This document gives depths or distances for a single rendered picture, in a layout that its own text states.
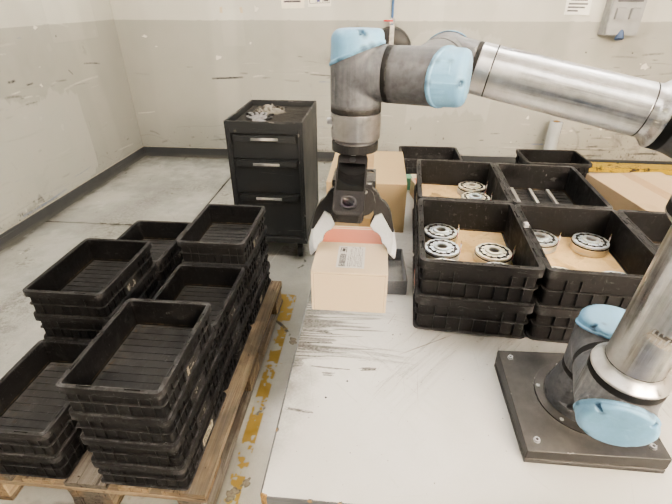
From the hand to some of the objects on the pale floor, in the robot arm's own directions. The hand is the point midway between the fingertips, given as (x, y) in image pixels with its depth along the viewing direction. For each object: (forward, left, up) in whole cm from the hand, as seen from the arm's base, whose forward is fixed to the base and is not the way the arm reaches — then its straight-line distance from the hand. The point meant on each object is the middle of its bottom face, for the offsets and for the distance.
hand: (351, 258), depth 75 cm
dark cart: (+200, +58, -120) cm, 240 cm away
